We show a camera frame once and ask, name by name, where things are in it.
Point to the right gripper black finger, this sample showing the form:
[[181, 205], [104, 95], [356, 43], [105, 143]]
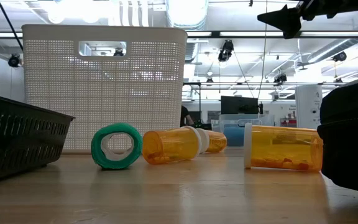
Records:
[[281, 20]]

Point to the orange pill bottle white cap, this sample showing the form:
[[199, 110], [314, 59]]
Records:
[[217, 141], [284, 146], [169, 144]]

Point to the green bandage roll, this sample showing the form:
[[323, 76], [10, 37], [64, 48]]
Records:
[[96, 146]]

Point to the large white perforated basket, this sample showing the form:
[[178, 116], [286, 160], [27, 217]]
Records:
[[104, 93]]

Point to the small black slotted basket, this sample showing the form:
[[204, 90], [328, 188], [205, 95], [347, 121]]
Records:
[[11, 140]]

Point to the black computer monitor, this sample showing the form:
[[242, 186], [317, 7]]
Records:
[[239, 105]]

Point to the white cabinet with sign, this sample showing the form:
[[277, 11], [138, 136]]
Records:
[[308, 112]]

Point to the clear plastic container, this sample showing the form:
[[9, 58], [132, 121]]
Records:
[[263, 119]]

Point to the red storage rack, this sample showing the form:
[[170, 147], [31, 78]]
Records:
[[288, 123]]

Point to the person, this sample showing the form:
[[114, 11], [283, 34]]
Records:
[[185, 116]]

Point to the black ceiling camera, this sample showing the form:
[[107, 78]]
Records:
[[280, 78], [225, 49], [339, 56], [14, 60]]

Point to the black overhead light rail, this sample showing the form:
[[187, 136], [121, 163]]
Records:
[[215, 34]]

